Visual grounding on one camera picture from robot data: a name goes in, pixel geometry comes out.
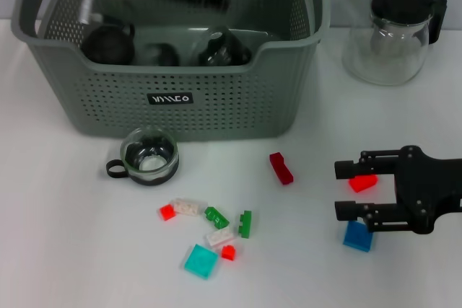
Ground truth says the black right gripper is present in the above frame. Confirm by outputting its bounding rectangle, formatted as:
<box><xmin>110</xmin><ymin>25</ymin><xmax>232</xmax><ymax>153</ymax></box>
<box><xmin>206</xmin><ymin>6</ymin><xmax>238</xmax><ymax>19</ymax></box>
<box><xmin>334</xmin><ymin>144</ymin><xmax>462</xmax><ymax>235</ymax></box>

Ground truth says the glass teacup black sleeve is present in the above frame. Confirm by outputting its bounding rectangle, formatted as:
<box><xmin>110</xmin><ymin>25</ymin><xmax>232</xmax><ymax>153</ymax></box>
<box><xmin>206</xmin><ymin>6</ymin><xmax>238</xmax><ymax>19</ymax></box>
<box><xmin>197</xmin><ymin>25</ymin><xmax>253</xmax><ymax>67</ymax></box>
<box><xmin>143</xmin><ymin>43</ymin><xmax>181</xmax><ymax>67</ymax></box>
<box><xmin>105</xmin><ymin>126</ymin><xmax>180</xmax><ymax>187</ymax></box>

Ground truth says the white toy brick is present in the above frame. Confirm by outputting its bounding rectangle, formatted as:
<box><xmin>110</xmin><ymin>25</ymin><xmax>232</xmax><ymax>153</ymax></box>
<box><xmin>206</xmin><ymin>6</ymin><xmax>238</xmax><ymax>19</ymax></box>
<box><xmin>171</xmin><ymin>198</ymin><xmax>204</xmax><ymax>217</ymax></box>
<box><xmin>206</xmin><ymin>228</ymin><xmax>235</xmax><ymax>250</ymax></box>

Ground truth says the orange red pointed block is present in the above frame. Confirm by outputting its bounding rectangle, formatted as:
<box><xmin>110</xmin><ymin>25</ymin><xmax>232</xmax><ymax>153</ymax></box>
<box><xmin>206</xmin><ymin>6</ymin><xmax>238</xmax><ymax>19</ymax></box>
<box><xmin>348</xmin><ymin>173</ymin><xmax>379</xmax><ymax>193</ymax></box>

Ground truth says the blue square flat block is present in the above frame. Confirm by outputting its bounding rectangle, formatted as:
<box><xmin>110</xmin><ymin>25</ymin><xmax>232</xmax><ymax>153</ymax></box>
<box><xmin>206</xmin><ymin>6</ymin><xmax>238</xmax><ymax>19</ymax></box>
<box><xmin>342</xmin><ymin>220</ymin><xmax>375</xmax><ymax>253</ymax></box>

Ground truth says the dark red long block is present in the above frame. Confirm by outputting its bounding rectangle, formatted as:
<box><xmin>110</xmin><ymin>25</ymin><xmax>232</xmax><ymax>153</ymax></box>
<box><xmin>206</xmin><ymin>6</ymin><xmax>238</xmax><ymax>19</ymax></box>
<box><xmin>269</xmin><ymin>151</ymin><xmax>295</xmax><ymax>185</ymax></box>

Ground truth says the grey perforated storage bin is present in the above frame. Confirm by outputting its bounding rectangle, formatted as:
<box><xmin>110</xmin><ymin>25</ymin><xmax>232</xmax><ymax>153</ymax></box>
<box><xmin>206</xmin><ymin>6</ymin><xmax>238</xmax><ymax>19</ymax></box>
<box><xmin>10</xmin><ymin>0</ymin><xmax>331</xmax><ymax>142</ymax></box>

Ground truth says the teal square flat block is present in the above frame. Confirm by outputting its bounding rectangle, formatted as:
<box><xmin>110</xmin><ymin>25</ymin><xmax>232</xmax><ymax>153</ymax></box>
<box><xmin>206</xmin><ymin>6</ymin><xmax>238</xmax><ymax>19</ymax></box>
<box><xmin>183</xmin><ymin>243</ymin><xmax>219</xmax><ymax>281</ymax></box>

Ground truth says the small round black teapot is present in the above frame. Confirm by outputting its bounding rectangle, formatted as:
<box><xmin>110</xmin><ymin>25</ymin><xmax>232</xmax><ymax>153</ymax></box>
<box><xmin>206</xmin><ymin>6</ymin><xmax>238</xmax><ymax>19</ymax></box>
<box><xmin>81</xmin><ymin>22</ymin><xmax>136</xmax><ymax>66</ymax></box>

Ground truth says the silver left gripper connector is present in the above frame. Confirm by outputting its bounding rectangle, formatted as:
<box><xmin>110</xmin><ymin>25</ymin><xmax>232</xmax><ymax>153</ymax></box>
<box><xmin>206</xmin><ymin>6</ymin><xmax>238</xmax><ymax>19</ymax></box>
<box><xmin>79</xmin><ymin>0</ymin><xmax>105</xmax><ymax>27</ymax></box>

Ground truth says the green toy brick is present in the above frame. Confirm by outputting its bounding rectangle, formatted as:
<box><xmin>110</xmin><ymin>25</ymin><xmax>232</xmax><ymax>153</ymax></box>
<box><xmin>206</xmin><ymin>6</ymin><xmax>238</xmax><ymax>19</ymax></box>
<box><xmin>237</xmin><ymin>209</ymin><xmax>253</xmax><ymax>239</ymax></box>
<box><xmin>204</xmin><ymin>206</ymin><xmax>230</xmax><ymax>229</ymax></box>

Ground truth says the glass pitcher black lid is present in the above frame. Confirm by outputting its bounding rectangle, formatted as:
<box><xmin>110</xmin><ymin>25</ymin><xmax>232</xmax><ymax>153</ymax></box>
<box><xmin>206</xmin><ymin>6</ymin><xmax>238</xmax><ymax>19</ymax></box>
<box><xmin>341</xmin><ymin>0</ymin><xmax>448</xmax><ymax>87</ymax></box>

